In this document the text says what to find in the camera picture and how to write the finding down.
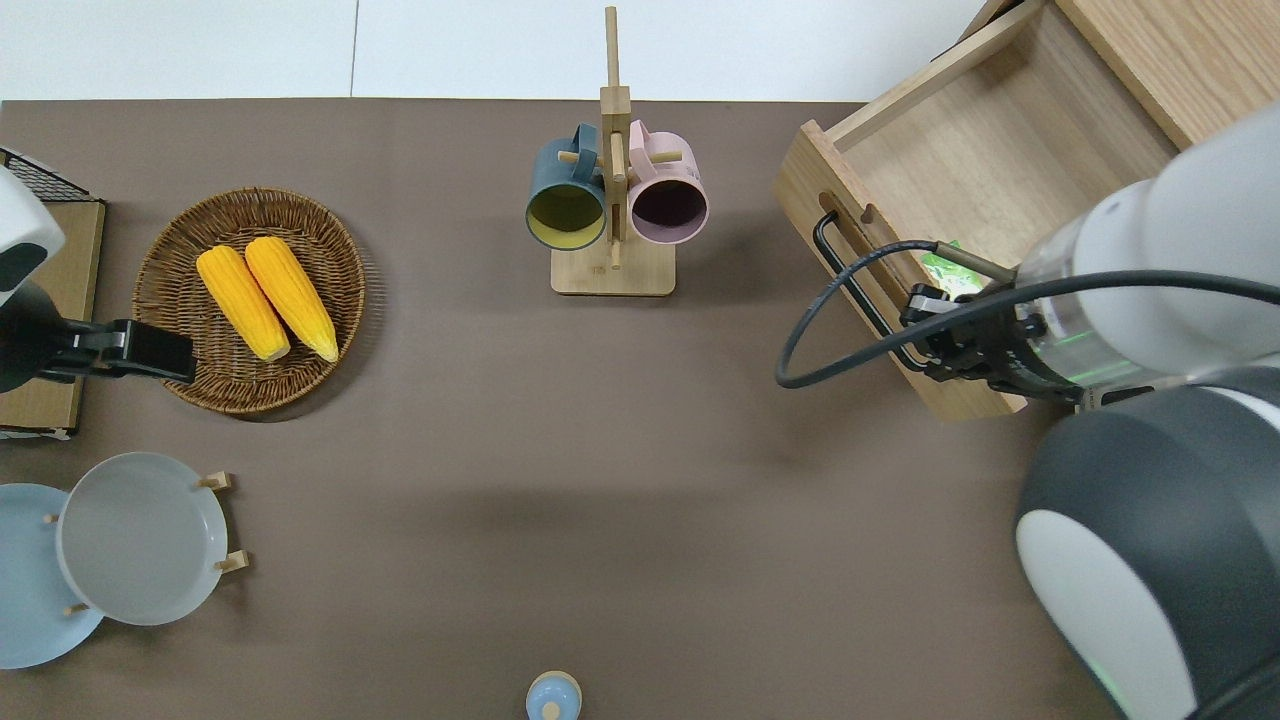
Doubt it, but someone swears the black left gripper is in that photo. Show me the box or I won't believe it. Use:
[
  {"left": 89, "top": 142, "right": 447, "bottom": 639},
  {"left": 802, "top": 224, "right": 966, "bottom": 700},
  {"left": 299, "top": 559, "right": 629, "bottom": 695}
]
[{"left": 38, "top": 318, "right": 198, "bottom": 387}]

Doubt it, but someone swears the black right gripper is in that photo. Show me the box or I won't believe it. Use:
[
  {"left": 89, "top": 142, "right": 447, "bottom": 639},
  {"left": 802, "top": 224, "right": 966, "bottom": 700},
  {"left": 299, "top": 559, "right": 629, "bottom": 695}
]
[{"left": 900, "top": 284, "right": 1086, "bottom": 409}]

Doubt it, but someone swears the wooden drawer with black handle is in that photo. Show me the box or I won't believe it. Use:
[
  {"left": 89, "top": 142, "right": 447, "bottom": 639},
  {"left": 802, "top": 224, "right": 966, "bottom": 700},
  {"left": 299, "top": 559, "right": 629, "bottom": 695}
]
[{"left": 775, "top": 0, "right": 1181, "bottom": 423}]

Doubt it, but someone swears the green snack packet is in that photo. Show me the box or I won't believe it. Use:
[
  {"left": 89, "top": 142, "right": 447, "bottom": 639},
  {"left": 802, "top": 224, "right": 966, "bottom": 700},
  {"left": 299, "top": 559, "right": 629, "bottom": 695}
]
[{"left": 918, "top": 240, "right": 986, "bottom": 299}]

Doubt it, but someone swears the brown wicker basket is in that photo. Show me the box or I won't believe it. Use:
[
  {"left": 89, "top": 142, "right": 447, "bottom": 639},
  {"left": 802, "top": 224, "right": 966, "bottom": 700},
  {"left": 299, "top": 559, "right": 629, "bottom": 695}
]
[{"left": 132, "top": 187, "right": 367, "bottom": 417}]

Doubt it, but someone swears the yellow corn cob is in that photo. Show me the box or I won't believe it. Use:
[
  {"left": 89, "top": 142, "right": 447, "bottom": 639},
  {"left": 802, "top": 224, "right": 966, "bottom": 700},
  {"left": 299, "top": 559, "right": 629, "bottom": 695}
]
[
  {"left": 196, "top": 245, "right": 292, "bottom": 363},
  {"left": 245, "top": 236, "right": 341, "bottom": 363}
]

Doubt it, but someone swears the white grid shelf wooden board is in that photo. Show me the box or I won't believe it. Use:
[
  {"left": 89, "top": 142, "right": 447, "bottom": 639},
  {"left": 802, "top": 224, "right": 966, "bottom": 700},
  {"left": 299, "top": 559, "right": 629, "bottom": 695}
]
[{"left": 0, "top": 195, "right": 108, "bottom": 441}]

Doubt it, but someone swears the wooden plate rack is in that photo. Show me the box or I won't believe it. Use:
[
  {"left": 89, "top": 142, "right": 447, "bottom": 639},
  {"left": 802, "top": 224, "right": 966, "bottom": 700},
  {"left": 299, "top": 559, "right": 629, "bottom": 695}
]
[{"left": 42, "top": 470, "right": 251, "bottom": 617}]

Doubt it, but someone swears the grey plate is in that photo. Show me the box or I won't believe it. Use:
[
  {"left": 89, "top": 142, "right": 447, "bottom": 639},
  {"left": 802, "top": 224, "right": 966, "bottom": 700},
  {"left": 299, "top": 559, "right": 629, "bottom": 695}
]
[{"left": 55, "top": 452, "right": 230, "bottom": 627}]

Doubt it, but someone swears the light blue plate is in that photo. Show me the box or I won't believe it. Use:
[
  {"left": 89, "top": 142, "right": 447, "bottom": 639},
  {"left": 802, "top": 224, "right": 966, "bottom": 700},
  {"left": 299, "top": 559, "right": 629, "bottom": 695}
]
[{"left": 0, "top": 483, "right": 106, "bottom": 670}]

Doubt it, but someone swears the pink mug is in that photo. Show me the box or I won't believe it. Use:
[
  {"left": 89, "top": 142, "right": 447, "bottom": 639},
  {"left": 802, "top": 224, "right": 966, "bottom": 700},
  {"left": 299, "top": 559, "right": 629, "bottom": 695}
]
[{"left": 627, "top": 120, "right": 710, "bottom": 246}]

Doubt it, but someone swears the wooden mug tree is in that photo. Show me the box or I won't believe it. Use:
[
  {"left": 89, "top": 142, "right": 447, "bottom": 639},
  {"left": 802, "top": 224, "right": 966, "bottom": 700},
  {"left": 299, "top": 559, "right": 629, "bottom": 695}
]
[{"left": 551, "top": 5, "right": 684, "bottom": 297}]

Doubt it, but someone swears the large brown table mat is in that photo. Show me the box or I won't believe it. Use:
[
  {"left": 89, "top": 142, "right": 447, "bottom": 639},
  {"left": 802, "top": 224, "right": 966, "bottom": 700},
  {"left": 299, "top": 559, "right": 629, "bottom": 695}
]
[{"left": 0, "top": 98, "right": 1280, "bottom": 720}]

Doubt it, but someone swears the dark blue mug yellow inside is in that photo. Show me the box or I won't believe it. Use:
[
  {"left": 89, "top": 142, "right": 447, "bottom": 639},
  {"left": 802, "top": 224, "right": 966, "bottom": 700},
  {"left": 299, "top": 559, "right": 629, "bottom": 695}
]
[{"left": 526, "top": 123, "right": 609, "bottom": 252}]

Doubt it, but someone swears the wooden cabinet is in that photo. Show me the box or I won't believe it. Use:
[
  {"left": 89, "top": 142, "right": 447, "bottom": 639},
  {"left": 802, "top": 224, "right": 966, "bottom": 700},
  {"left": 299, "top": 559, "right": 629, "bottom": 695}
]
[{"left": 940, "top": 0, "right": 1280, "bottom": 151}]

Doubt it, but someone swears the thick black cable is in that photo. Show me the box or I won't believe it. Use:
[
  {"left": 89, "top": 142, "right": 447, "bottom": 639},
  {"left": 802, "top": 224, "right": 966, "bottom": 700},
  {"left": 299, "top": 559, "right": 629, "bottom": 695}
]
[{"left": 776, "top": 240, "right": 1280, "bottom": 391}]

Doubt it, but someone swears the black wire mesh panel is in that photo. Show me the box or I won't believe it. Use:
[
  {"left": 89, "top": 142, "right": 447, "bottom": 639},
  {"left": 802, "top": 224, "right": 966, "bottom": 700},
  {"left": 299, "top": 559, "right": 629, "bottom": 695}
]
[{"left": 0, "top": 147, "right": 93, "bottom": 204}]

